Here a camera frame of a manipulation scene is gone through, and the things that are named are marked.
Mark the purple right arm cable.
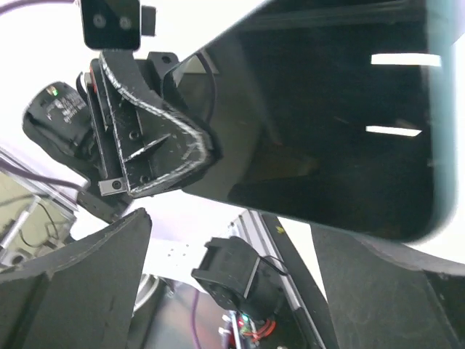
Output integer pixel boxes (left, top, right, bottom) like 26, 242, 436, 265
190, 290, 203, 349

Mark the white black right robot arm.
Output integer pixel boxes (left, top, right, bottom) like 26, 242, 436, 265
1, 209, 464, 348

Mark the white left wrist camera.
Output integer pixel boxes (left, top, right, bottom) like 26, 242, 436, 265
79, 0, 156, 51

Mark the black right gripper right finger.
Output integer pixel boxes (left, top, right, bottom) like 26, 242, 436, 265
311, 225, 464, 349

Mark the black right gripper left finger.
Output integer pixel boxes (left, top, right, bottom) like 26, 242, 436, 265
1, 209, 152, 349

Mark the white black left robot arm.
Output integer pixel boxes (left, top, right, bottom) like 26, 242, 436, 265
23, 51, 222, 223

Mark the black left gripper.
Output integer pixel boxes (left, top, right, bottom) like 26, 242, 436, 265
76, 50, 222, 222

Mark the green phone black screen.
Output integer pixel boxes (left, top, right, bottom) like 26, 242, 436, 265
170, 1, 464, 242

